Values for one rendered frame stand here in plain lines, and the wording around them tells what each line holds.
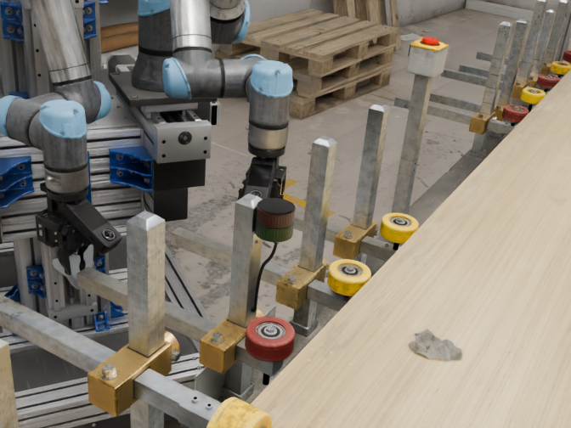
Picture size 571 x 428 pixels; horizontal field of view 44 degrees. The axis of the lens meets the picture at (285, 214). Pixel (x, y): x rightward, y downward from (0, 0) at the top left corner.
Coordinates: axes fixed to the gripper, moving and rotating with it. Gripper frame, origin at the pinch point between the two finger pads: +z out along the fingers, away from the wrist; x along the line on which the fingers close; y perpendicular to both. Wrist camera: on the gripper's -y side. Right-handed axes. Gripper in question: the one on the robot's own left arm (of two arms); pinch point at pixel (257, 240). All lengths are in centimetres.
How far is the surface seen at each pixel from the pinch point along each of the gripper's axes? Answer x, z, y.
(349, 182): -6, 90, 234
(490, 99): -54, -1, 116
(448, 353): -37.2, -1.2, -27.5
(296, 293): -9.9, 5.1, -8.8
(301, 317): -10.7, 15.6, -1.4
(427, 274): -34.0, -0.4, -2.9
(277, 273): -5.1, 4.9, -3.0
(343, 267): -18.1, -0.7, -6.1
